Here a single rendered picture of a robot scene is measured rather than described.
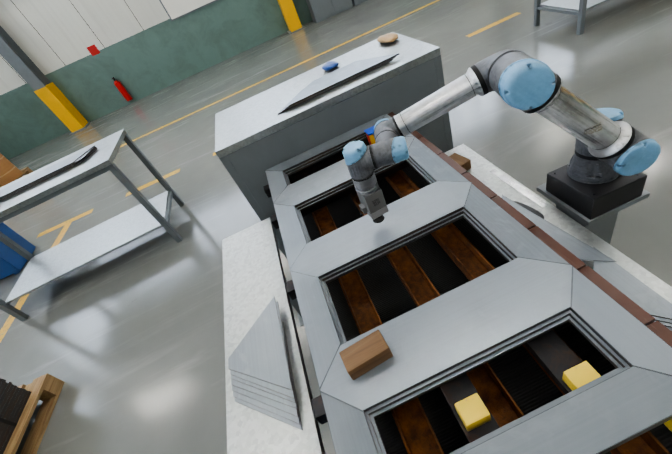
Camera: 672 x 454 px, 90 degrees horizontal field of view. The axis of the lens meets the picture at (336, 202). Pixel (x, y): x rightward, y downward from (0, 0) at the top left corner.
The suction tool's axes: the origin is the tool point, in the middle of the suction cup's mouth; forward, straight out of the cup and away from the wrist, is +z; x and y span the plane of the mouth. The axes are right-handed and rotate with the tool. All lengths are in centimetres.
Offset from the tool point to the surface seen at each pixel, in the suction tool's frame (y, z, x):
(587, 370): 67, 7, 15
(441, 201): 4.5, 3.8, 23.2
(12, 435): -72, 74, -233
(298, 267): -2.7, 3.7, -33.6
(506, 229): 28.4, 3.8, 29.5
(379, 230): 1.6, 3.8, -1.6
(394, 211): -3.1, 3.8, 7.6
